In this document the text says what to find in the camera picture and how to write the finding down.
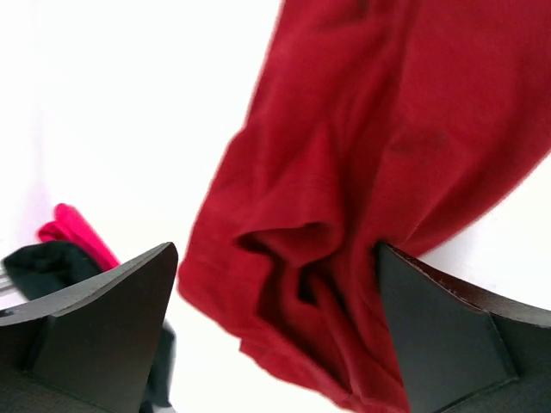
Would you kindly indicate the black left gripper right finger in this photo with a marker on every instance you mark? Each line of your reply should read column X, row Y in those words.
column 462, row 348

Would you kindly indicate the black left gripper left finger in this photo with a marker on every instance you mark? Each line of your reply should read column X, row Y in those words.
column 88, row 347

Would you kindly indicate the dark red t shirt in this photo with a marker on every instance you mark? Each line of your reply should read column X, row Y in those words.
column 397, row 121

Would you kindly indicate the folded black t shirt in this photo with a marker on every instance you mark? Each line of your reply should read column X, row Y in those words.
column 42, row 269

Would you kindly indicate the folded pink t shirt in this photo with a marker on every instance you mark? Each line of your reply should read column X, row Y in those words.
column 69, row 225

